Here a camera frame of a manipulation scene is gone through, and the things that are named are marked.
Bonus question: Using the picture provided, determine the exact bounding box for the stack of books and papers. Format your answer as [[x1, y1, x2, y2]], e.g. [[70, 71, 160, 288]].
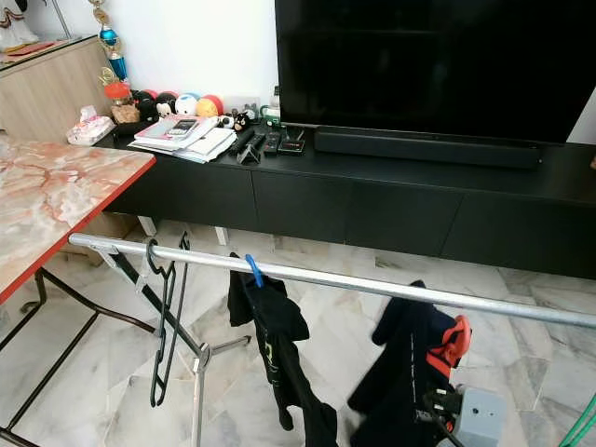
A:
[[132, 115, 237, 164]]

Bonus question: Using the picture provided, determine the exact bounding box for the dark green wire hanger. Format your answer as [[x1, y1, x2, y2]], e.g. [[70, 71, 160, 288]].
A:
[[146, 233, 193, 409]]

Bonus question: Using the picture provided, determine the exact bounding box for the light wooden sideboard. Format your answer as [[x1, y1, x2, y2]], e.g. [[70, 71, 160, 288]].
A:
[[0, 35, 113, 141]]

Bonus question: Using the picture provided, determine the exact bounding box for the grey calculator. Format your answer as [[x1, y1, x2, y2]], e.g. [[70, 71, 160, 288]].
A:
[[166, 119, 198, 139]]

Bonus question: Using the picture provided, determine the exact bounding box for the black tv console cabinet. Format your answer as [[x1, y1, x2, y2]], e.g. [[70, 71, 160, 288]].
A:
[[98, 126, 596, 280]]

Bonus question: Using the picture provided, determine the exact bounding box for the green and white bottle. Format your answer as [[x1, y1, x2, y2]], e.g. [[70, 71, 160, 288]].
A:
[[261, 86, 282, 127]]

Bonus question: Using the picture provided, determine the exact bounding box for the small black desk clock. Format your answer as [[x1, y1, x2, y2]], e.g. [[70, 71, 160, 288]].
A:
[[277, 133, 306, 155]]

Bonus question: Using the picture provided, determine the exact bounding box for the white ceramic figurine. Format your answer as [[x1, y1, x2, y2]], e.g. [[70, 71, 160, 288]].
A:
[[0, 0, 41, 52]]

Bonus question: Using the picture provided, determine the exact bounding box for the marble top folding table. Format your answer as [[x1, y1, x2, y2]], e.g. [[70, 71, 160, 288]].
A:
[[0, 135, 157, 447]]

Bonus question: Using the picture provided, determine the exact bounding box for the pink floral tissue pack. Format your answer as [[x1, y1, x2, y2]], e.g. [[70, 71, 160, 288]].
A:
[[67, 105, 115, 146]]

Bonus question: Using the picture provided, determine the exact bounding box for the black remote control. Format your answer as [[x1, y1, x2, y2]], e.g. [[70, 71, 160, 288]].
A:
[[231, 127, 267, 166]]

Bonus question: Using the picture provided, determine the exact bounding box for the small panda toy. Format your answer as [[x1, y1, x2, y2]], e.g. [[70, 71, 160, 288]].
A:
[[219, 110, 254, 131]]

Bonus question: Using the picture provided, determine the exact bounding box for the black soundbar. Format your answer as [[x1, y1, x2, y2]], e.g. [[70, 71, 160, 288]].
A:
[[313, 126, 544, 170]]

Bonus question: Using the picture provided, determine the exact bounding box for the gold and blue trophy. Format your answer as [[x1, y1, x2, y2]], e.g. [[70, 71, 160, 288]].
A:
[[88, 0, 129, 83]]

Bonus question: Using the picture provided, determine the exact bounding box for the blue plastic hanger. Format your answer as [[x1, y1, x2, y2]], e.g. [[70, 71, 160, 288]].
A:
[[244, 253, 265, 288]]

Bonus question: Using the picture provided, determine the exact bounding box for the mouse face plush ball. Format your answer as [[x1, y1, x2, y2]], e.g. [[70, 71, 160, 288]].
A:
[[154, 92, 178, 118]]

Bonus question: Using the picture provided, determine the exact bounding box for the black round plush ball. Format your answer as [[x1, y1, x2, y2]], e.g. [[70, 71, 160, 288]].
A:
[[130, 90, 157, 118]]

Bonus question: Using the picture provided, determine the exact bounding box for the orange and red plush ball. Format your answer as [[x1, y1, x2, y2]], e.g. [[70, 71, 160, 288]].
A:
[[196, 94, 224, 118]]

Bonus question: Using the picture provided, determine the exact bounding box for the white and blue plush ball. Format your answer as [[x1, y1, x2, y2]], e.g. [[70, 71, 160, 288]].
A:
[[175, 92, 201, 117]]

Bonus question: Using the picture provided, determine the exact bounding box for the black flat television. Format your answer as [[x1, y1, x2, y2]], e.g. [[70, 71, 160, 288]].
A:
[[275, 0, 596, 146]]

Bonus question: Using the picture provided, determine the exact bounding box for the navy shirt with red collar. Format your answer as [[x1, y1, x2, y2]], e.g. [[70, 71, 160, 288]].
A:
[[347, 279, 463, 447]]

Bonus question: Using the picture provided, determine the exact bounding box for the silver metal clothes rack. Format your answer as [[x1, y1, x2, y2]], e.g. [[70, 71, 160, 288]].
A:
[[68, 233, 596, 447]]

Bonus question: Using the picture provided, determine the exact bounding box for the glass jar with red lid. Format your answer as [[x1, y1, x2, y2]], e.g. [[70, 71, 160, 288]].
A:
[[102, 79, 141, 125]]

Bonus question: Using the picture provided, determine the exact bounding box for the black t-shirt with logo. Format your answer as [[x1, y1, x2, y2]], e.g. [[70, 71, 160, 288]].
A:
[[227, 253, 339, 447]]

